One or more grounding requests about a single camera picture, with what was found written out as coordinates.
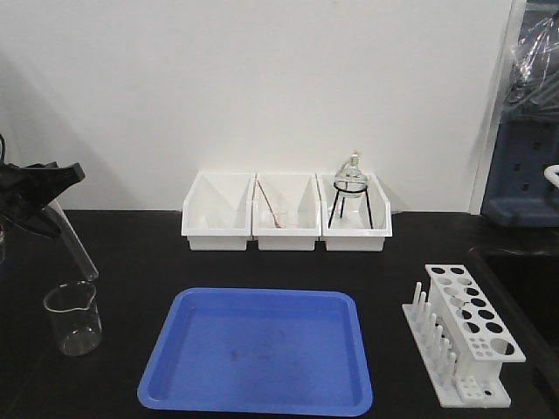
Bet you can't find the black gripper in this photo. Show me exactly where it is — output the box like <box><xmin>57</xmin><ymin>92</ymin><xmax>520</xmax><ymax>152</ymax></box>
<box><xmin>1</xmin><ymin>160</ymin><xmax>85</xmax><ymax>238</ymax></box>

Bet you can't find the clear glass test tube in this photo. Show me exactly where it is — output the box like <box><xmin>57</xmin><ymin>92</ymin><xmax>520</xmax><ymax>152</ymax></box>
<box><xmin>45</xmin><ymin>200</ymin><xmax>99</xmax><ymax>282</ymax></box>

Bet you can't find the white test tube rack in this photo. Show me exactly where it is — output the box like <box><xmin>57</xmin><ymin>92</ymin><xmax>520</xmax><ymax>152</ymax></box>
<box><xmin>402</xmin><ymin>264</ymin><xmax>526</xmax><ymax>409</ymax></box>

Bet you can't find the grey-blue pegboard drying rack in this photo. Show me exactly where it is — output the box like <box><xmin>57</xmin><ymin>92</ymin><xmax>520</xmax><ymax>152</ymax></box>
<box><xmin>480</xmin><ymin>0</ymin><xmax>559</xmax><ymax>230</ymax></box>

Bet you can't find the clear glass beaker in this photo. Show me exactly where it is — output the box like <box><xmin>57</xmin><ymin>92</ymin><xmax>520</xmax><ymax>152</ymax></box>
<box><xmin>43</xmin><ymin>281</ymin><xmax>102</xmax><ymax>357</ymax></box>

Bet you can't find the left white storage bin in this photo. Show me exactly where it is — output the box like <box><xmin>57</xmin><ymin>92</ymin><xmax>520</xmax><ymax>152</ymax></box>
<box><xmin>181</xmin><ymin>172</ymin><xmax>256</xmax><ymax>251</ymax></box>

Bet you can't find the white storage bin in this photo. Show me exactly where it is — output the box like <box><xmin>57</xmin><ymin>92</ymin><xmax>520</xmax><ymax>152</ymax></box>
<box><xmin>181</xmin><ymin>172</ymin><xmax>256</xmax><ymax>251</ymax></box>
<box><xmin>252</xmin><ymin>173</ymin><xmax>321</xmax><ymax>251</ymax></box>
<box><xmin>316</xmin><ymin>173</ymin><xmax>392</xmax><ymax>251</ymax></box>

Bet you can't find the red glass rod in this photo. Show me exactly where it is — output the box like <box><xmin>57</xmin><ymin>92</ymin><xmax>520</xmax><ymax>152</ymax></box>
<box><xmin>256</xmin><ymin>179</ymin><xmax>281</xmax><ymax>229</ymax></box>

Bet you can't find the small clear beaker in bin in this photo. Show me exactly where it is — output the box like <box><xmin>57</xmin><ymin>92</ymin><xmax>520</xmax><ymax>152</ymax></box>
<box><xmin>259</xmin><ymin>209</ymin><xmax>290</xmax><ymax>229</ymax></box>

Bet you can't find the middle white storage bin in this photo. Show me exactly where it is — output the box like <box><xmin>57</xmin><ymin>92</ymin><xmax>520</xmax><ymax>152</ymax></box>
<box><xmin>252</xmin><ymin>173</ymin><xmax>321</xmax><ymax>251</ymax></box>

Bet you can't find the blue plastic tray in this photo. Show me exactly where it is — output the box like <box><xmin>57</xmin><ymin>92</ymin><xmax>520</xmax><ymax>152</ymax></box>
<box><xmin>137</xmin><ymin>287</ymin><xmax>374</xmax><ymax>417</ymax></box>

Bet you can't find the glass flask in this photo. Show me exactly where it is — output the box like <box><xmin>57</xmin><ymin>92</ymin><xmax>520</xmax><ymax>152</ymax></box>
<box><xmin>334</xmin><ymin>151</ymin><xmax>369</xmax><ymax>216</ymax></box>

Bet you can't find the right white storage bin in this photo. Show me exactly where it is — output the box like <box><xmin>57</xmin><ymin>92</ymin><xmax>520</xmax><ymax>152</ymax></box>
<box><xmin>316</xmin><ymin>173</ymin><xmax>392</xmax><ymax>251</ymax></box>

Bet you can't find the black lab sink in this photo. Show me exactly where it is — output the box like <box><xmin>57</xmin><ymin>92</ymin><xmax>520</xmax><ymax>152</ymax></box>
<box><xmin>469</xmin><ymin>246</ymin><xmax>558</xmax><ymax>355</ymax></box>

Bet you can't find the white lab faucet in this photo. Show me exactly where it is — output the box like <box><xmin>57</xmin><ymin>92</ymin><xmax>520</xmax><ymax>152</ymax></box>
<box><xmin>543</xmin><ymin>164</ymin><xmax>559</xmax><ymax>189</ymax></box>

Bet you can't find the plastic bag of pegs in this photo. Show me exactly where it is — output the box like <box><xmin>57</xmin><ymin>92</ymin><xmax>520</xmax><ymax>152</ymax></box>
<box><xmin>504</xmin><ymin>1</ymin><xmax>558</xmax><ymax>117</ymax></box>

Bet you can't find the black wire tripod stand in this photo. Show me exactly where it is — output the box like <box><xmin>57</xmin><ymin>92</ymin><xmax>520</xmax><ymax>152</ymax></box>
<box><xmin>328</xmin><ymin>181</ymin><xmax>373</xmax><ymax>229</ymax></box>

